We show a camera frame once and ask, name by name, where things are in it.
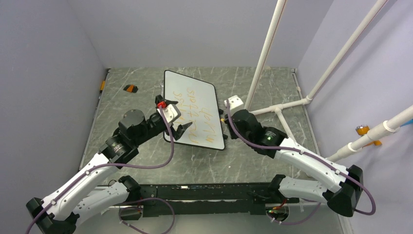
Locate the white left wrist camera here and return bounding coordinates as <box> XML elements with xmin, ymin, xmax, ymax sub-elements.
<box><xmin>155</xmin><ymin>95</ymin><xmax>182</xmax><ymax>123</ymax></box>

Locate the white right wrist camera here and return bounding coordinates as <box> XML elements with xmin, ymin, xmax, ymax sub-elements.
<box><xmin>224</xmin><ymin>95</ymin><xmax>244</xmax><ymax>113</ymax></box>

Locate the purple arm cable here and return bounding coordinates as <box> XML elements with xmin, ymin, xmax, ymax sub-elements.
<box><xmin>25</xmin><ymin>106</ymin><xmax>175</xmax><ymax>234</ymax></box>
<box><xmin>225</xmin><ymin>100</ymin><xmax>376</xmax><ymax>226</ymax></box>

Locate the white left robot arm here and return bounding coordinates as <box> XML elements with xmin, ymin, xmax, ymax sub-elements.
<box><xmin>26</xmin><ymin>104</ymin><xmax>190</xmax><ymax>234</ymax></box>

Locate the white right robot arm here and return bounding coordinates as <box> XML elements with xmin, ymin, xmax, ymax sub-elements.
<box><xmin>225</xmin><ymin>109</ymin><xmax>364</xmax><ymax>217</ymax></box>

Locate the black framed whiteboard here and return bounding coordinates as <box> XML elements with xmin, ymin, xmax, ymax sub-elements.
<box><xmin>164</xmin><ymin>70</ymin><xmax>225</xmax><ymax>150</ymax></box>

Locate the white pvc pipe frame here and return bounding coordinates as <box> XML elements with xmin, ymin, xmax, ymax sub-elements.
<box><xmin>252</xmin><ymin>0</ymin><xmax>413</xmax><ymax>162</ymax></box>

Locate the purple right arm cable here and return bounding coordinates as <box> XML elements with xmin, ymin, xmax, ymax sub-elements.
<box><xmin>225</xmin><ymin>100</ymin><xmax>376</xmax><ymax>226</ymax></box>

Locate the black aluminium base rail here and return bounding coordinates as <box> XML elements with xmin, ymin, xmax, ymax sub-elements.
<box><xmin>118</xmin><ymin>182</ymin><xmax>283</xmax><ymax>217</ymax></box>

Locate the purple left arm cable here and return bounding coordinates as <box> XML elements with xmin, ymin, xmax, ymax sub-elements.
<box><xmin>25</xmin><ymin>106</ymin><xmax>175</xmax><ymax>234</ymax></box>

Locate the yellow handled tool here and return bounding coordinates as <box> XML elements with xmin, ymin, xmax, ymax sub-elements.
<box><xmin>99</xmin><ymin>80</ymin><xmax>106</xmax><ymax>94</ymax></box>

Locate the orange black hex key set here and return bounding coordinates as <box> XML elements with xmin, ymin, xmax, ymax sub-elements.
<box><xmin>123</xmin><ymin>84</ymin><xmax>138</xmax><ymax>93</ymax></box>

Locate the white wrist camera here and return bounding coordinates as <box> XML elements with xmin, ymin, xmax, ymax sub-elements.
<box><xmin>155</xmin><ymin>95</ymin><xmax>182</xmax><ymax>123</ymax></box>
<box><xmin>224</xmin><ymin>95</ymin><xmax>244</xmax><ymax>113</ymax></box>

